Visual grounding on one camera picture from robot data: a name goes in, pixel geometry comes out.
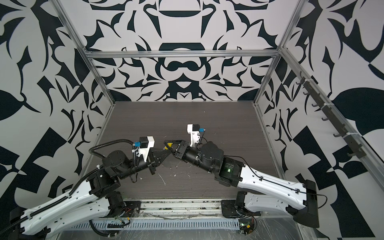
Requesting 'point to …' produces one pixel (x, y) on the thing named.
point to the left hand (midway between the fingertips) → (171, 149)
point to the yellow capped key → (170, 144)
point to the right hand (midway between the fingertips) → (164, 144)
